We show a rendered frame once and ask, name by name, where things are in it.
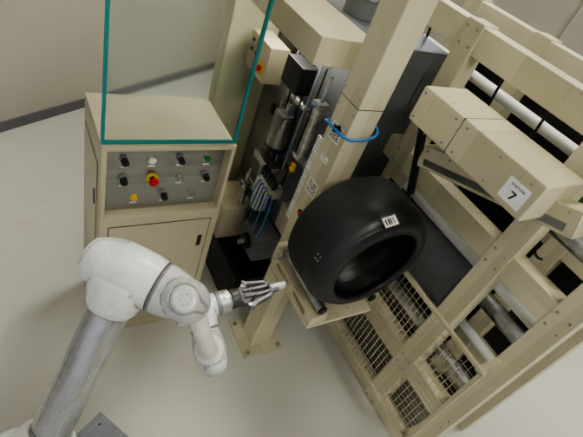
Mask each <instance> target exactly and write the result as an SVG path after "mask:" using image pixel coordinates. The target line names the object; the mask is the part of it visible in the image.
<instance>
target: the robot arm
mask: <svg viewBox="0 0 583 437"><path fill-rule="evenodd" d="M77 269H78V272H79V274H80V277H81V279H82V280H84V281H85V282H87V283H86V303H87V309H86V310H85V312H84V314H83V316H82V319H81V321H80V322H79V325H78V327H77V329H76V331H75V333H74V335H73V337H72V339H71V342H70V344H69V346H68V348H67V350H66V352H65V354H64V355H65V356H64V357H63V359H62V362H61V364H60V366H59V368H58V370H57V372H56V375H55V377H54V379H53V381H52V382H51V384H50V386H49V390H48V392H47V394H46V395H45V397H44V399H43V402H42V405H41V407H40V408H39V410H38V412H37V414H36V417H35V418H33V419H30V420H28V421H25V422H24V423H23V424H22V425H21V426H20V427H13V428H11V429H8V430H6V431H4V432H2V433H1V434H0V437H77V436H76V433H75V430H74V429H75V426H76V424H77V422H78V421H79V419H80V417H81V415H82V411H83V409H84V408H85V406H86V404H87V402H88V399H89V397H90V396H91V394H92V392H93V390H94V388H95V385H96V383H97V382H98V380H99V378H100V376H101V374H102V371H103V370H104V368H105V366H106V363H107V361H108V358H109V357H110V355H111V353H112V351H113V349H114V347H115V345H116V343H117V341H118V339H119V337H120V335H121V333H122V331H123V329H124V327H125V325H126V323H127V321H128V320H129V319H130V318H132V317H134V316H135V315H136V314H137V313H138V312H139V311H140V310H145V311H146V312H148V313H150V314H153V315H156V316H159V317H163V318H166V319H172V320H174V321H175V324H176V325H178V326H180V327H183V328H186V327H188V328H189V329H190V332H191V334H192V335H191V336H192V346H193V354H194V357H195V360H196V362H197V363H198V366H199V368H200V370H201V372H202V373H203V374H204V375H206V376H208V377H214V376H217V375H220V374H222V373H223V372H224V371H225V369H226V365H227V354H226V345H225V341H224V338H223V336H222V335H221V332H220V330H219V325H218V319H217V316H221V315H224V314H226V313H229V312H232V310H234V309H237V308H240V307H242V306H248V305H249V306H250V307H252V310H254V309H255V308H256V307H257V306H258V305H260V304H262V303H263V302H265V301H267V300H268V299H270V298H272V293H273V292H277V291H279V289H283V288H285V287H286V281H282V282H279V283H276V282H273V283H269V282H266V281H265V280H259V281H244V280H242V281H241V285H240V287H239V288H235V289H231V290H229V291H227V290H219V291H215V292H212V293H209V292H208V290H207V288H206V286H205V285H204V284H202V283H201V282H199V281H198V280H196V279H193V277H192V276H191V275H190V274H188V273H187V272H186V271H184V270H183V269H181V268H180V267H179V266H178V265H176V264H174V263H172V262H170V261H168V260H167V259H165V258H164V257H163V256H162V255H160V254H158V253H156V252H155V251H152V250H150V249H148V248H146V247H144V246H142V245H139V244H137V243H135V242H133V241H130V240H127V239H124V238H115V237H108V238H96V239H94V240H93V241H92V242H90V243H89V244H88V245H87V247H86V248H85V249H84V250H83V252H82V254H81V256H80V257H79V260H78V268H77ZM246 287H250V288H246ZM268 288H269V289H268ZM259 297H260V298H259ZM256 298H259V299H258V300H256V301H255V302H252V303H251V301H252V300H254V299H256ZM216 326H217V327H216Z"/></svg>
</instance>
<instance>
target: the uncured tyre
mask: <svg viewBox="0 0 583 437"><path fill-rule="evenodd" d="M394 214H395V215H396V218H397V220H398V222H399V225H394V226H391V227H389V228H385V226H384V224H383V221H382V220H381V219H382V218H385V217H388V216H391V215H394ZM305 219H307V221H308V222H309V224H310V225H309V224H308V223H307V221H306V220H305ZM311 228H312V229H313V230H312V229H311ZM426 234H427V222H426V220H425V218H424V216H423V214H422V212H421V211H420V210H419V209H418V208H417V207H416V205H415V204H414V203H413V202H412V201H411V200H410V199H409V197H408V196H407V195H406V194H405V193H404V192H403V190H402V189H401V188H400V187H399V186H398V185H397V184H396V183H394V182H392V181H391V180H389V179H386V178H384V177H380V176H364V177H356V178H352V179H347V180H345V181H342V182H340V183H338V184H336V185H334V186H332V187H330V188H328V189H327V190H325V191H324V192H322V193H321V194H319V195H318V196H317V197H316V198H315V199H314V200H313V201H312V202H311V203H310V204H309V205H308V206H307V207H306V208H305V209H304V210H303V211H302V212H301V213H300V215H299V216H298V219H297V220H296V222H295V224H294V226H293V228H292V230H291V234H290V237H289V240H288V251H289V255H290V259H291V262H292V263H293V265H294V267H295V268H296V270H297V272H298V274H299V273H300V275H301V277H302V278H301V279H303V282H304V284H305V286H306V288H307V290H308V291H309V292H310V293H311V294H312V295H313V296H314V297H315V298H316V299H317V300H319V301H322V302H325V303H333V304H347V303H354V302H356V301H359V300H362V299H364V298H366V297H369V296H371V295H373V294H375V293H377V292H379V291H380V290H382V289H383V288H385V287H386V286H388V285H389V284H391V283H392V282H394V281H395V280H396V279H398V278H399V277H400V276H401V275H402V274H403V273H404V272H405V271H406V270H407V269H408V268H409V267H410V266H411V265H412V264H413V263H414V262H415V261H416V259H417V258H418V256H419V255H420V253H421V251H422V250H423V247H424V244H425V240H426ZM318 251H319V253H320V254H321V255H322V256H323V258H322V259H321V260H320V262H319V263H317V262H316V261H315V260H314V257H315V255H316V254H317V253H318ZM300 275H299V276H300Z"/></svg>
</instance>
